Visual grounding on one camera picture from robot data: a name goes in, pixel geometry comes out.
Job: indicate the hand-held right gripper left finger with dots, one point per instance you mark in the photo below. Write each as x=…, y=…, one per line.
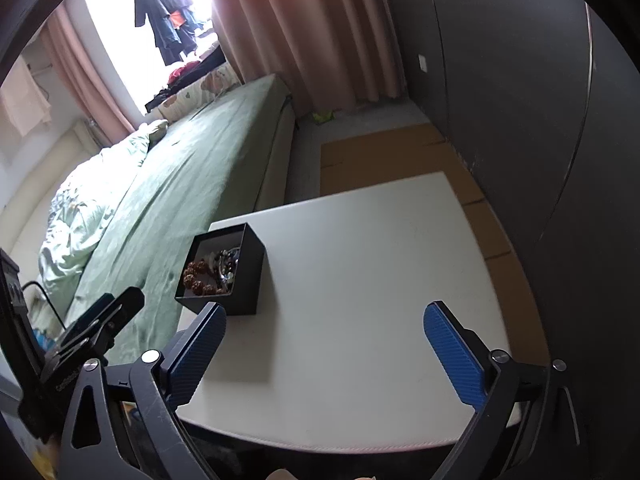
x=195, y=355

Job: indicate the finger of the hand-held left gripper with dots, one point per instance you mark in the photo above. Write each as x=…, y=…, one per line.
x=95, y=310
x=122, y=310

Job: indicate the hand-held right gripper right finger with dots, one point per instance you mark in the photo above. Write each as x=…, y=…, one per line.
x=455, y=360

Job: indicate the white sheer pouch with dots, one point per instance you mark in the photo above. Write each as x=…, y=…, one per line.
x=211, y=256

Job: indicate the black box with white interior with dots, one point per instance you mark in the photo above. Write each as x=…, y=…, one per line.
x=250, y=270

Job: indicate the light green floral quilt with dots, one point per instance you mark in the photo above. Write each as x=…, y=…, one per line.
x=85, y=210

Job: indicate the beige padded headboard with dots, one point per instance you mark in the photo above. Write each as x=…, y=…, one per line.
x=30, y=190

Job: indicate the beige bed base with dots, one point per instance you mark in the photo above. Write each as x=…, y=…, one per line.
x=277, y=160

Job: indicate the peach hanging cloth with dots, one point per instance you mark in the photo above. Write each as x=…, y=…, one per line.
x=25, y=95

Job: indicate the grey wardrobe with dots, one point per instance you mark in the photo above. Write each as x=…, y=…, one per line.
x=510, y=135

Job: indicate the pink curtain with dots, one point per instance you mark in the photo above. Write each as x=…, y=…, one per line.
x=80, y=75
x=310, y=25

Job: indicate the floral pillow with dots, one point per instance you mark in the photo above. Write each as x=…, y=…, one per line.
x=200, y=87

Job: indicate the red and black clothes pile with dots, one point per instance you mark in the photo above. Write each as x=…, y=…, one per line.
x=185, y=72

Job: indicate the small green floor scrap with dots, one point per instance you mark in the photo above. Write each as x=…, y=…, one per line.
x=322, y=116

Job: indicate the white wardrobe label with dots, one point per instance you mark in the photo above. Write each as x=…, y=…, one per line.
x=423, y=63

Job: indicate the dark hanging clothes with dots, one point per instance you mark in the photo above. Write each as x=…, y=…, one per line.
x=165, y=5

